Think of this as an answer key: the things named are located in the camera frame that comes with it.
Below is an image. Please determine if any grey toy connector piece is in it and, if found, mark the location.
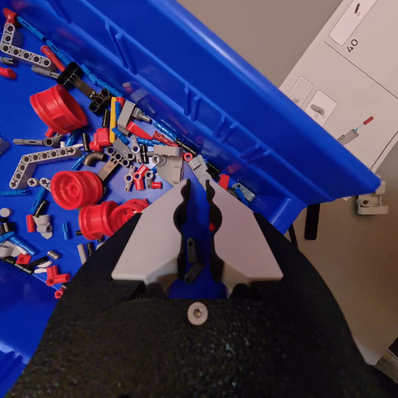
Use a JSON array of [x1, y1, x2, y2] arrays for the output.
[[356, 180, 389, 216]]

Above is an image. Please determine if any blue plastic bin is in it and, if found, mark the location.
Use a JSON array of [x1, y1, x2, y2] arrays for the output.
[[0, 0, 381, 398]]

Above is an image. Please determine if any red toy wheel hub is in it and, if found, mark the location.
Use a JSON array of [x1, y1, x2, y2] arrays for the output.
[[78, 200, 119, 240], [51, 170, 104, 210], [110, 198, 150, 229], [29, 85, 88, 136]]

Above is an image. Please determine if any white instruction booklet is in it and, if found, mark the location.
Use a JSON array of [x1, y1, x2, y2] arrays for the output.
[[279, 0, 398, 172]]

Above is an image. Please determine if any dark flat toy bar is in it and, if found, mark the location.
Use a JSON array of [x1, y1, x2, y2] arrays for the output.
[[304, 204, 321, 240]]

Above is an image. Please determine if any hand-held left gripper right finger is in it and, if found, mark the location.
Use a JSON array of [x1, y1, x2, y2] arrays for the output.
[[205, 180, 284, 293]]

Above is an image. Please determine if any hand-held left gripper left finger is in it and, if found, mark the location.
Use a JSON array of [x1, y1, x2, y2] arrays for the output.
[[111, 179, 191, 284]]

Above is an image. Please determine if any pile of small toy parts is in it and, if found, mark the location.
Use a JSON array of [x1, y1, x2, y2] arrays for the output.
[[0, 8, 256, 299]]

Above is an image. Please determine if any long black toy axle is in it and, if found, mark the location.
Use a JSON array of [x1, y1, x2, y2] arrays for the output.
[[288, 224, 300, 251]]

